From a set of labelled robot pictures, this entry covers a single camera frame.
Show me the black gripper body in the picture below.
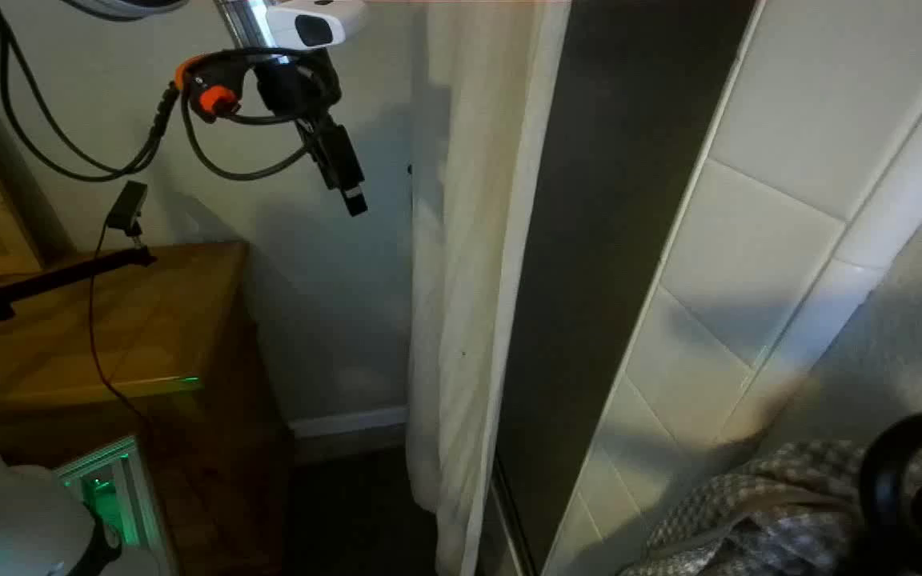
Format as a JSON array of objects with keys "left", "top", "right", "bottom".
[{"left": 295, "top": 101, "right": 366, "bottom": 197}]

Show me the white sheer curtain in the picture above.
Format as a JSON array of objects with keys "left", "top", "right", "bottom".
[{"left": 402, "top": 0, "right": 573, "bottom": 576}]

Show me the small black plug adapter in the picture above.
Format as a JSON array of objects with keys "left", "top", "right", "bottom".
[{"left": 106, "top": 180, "right": 154, "bottom": 239}]

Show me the dark window panel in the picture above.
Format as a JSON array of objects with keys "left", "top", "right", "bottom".
[{"left": 489, "top": 0, "right": 761, "bottom": 576}]

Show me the black bar stand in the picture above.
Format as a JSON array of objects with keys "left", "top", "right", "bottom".
[{"left": 0, "top": 243, "right": 161, "bottom": 330}]

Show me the grey box with green light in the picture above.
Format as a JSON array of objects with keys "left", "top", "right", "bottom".
[{"left": 52, "top": 430, "right": 183, "bottom": 576}]

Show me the grey patterned cloth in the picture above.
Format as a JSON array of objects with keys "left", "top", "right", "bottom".
[{"left": 616, "top": 431, "right": 922, "bottom": 576}]

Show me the black looped camera cable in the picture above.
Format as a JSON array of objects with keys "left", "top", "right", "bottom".
[{"left": 175, "top": 88, "right": 315, "bottom": 186}]

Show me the long thick black cable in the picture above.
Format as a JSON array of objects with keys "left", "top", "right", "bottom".
[{"left": 0, "top": 0, "right": 183, "bottom": 186}]

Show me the thin black cable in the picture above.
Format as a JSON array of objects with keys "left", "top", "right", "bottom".
[{"left": 82, "top": 216, "right": 154, "bottom": 431}]

